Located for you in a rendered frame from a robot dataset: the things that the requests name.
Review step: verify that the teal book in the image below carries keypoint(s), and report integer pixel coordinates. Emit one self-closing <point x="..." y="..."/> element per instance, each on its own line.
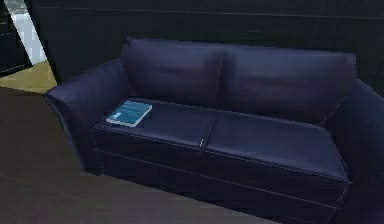
<point x="129" y="113"/>

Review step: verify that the dark navy leather sofa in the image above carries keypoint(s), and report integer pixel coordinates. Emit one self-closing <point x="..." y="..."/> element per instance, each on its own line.
<point x="253" y="143"/>

